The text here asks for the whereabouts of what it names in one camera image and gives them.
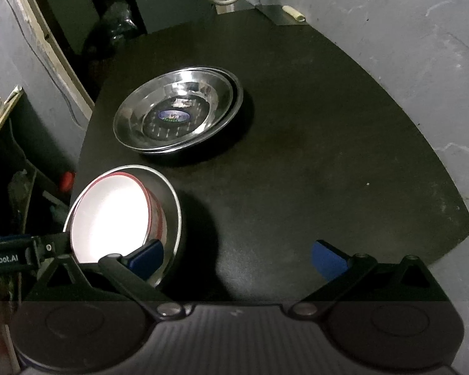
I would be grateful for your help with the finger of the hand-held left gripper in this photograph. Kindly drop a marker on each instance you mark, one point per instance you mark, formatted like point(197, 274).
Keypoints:
point(49, 248)

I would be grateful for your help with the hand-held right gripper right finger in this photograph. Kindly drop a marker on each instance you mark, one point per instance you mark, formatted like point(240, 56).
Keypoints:
point(328, 259)

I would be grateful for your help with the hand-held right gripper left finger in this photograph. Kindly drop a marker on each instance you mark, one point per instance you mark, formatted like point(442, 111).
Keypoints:
point(146, 259)

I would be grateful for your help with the white bowl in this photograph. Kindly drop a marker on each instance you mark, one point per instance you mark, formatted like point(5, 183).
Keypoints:
point(159, 218)
point(105, 222)

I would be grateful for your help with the steel bowl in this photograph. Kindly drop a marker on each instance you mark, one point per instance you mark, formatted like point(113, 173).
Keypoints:
point(170, 199)

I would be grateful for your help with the steel plate with sticker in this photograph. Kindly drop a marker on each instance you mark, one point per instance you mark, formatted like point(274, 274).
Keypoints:
point(140, 101)

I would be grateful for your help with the plain steel plate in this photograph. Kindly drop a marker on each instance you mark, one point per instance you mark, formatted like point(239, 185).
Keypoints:
point(238, 97)

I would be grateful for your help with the red round object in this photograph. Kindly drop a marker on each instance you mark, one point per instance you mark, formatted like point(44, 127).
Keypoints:
point(67, 180)

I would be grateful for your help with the cream wooden board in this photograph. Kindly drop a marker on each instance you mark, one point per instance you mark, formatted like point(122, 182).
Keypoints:
point(0, 115)

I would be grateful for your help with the black plastic bag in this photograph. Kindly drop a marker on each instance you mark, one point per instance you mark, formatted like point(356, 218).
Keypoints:
point(113, 27)

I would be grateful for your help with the small cream roll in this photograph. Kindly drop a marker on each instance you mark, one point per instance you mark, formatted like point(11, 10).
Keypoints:
point(294, 13)

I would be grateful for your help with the grey cabinet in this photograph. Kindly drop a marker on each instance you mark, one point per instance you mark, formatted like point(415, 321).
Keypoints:
point(172, 4)

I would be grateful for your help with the white door frame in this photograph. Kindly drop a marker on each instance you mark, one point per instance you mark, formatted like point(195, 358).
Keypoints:
point(50, 47)

